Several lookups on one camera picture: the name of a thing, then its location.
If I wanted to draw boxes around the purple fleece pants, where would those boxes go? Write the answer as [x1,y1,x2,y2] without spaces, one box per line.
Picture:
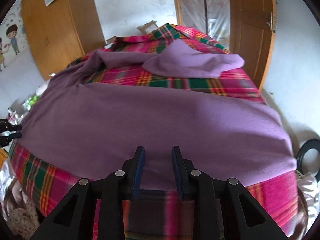
[18,39,297,190]

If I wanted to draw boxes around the pink green plaid bedsheet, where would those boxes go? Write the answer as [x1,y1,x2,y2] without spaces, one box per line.
[9,24,298,239]

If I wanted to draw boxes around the wooden wardrobe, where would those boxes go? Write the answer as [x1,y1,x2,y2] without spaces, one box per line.
[21,0,106,80]

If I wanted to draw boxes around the white open cardboard box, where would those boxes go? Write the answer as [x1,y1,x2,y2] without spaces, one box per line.
[105,36,117,48]

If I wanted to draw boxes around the brown cardboard box with label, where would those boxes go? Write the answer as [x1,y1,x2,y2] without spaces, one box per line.
[137,21,158,35]

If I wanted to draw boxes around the wooden door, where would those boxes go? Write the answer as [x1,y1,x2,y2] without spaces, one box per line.
[229,0,277,90]

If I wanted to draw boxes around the black vertical pole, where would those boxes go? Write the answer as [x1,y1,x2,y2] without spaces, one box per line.
[203,0,209,35]

